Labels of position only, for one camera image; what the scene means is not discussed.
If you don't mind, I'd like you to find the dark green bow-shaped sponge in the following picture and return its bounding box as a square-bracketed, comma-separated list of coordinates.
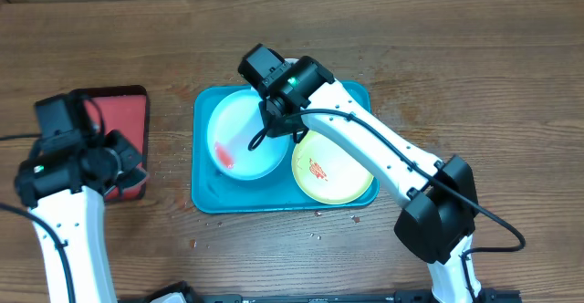
[103, 167, 149, 201]

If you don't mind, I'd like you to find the light blue plate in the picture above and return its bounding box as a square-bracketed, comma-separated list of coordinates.
[206, 89, 290, 181]

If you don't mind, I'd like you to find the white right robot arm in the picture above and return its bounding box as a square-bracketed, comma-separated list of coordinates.
[247, 55, 481, 302]

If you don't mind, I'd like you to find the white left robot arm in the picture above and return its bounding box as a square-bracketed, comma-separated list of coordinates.
[15, 131, 148, 302]

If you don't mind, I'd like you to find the dark red tray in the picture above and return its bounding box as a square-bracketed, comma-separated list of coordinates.
[70, 86, 149, 204]

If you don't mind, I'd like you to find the teal plastic tray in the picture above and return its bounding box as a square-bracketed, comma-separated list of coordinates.
[192, 85, 380, 214]

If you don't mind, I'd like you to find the yellow plate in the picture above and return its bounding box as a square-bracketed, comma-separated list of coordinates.
[291, 131, 374, 205]

